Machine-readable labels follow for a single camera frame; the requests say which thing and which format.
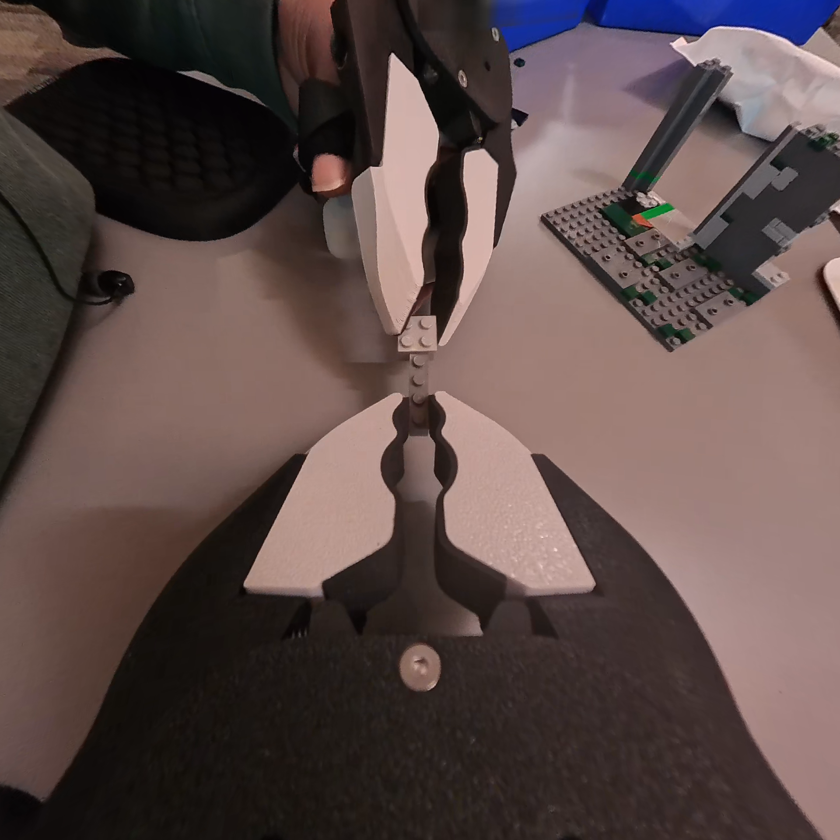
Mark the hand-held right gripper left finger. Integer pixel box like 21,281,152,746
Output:
243,392,404,635

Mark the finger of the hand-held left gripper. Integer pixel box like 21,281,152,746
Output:
351,52,442,337
436,146,503,347

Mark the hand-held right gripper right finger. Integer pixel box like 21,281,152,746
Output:
433,390,598,635

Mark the square grey brick plate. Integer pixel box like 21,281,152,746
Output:
395,315,439,355

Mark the long grey brick plate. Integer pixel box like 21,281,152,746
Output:
407,353,437,437

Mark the grey brick baseplate build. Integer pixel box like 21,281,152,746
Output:
541,59,840,352

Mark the person's left forearm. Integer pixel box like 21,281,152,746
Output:
62,0,293,132

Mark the grey desk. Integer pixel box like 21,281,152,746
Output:
0,20,840,840

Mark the person's left hand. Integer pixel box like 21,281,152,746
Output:
276,0,358,198

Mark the crumpled white paper bag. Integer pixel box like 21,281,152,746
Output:
669,26,840,142

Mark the person's green hoodie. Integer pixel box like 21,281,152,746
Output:
0,108,96,487

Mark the black cable plug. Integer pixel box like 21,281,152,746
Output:
49,269,135,308

